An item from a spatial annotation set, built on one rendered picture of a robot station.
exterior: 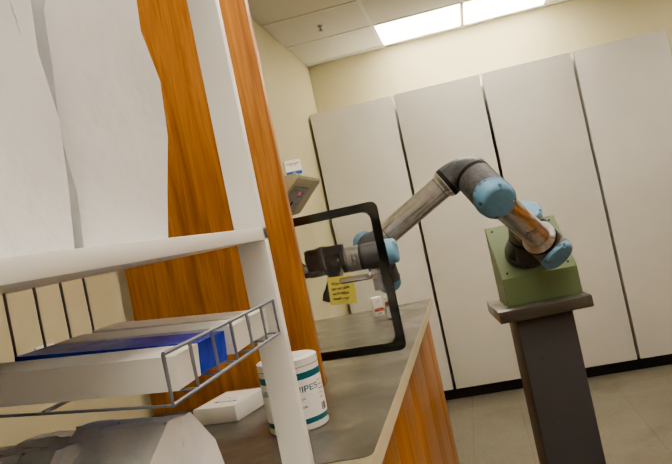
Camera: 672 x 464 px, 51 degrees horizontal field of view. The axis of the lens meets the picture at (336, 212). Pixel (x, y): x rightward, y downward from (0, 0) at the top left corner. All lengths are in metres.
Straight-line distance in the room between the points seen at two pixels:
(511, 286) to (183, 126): 1.30
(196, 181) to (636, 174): 3.68
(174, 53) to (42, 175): 1.36
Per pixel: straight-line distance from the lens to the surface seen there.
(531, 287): 2.63
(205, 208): 1.94
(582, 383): 2.69
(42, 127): 0.70
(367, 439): 1.39
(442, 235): 5.01
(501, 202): 2.11
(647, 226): 5.14
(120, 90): 0.82
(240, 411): 1.76
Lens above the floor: 1.33
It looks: 2 degrees up
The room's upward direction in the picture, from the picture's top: 12 degrees counter-clockwise
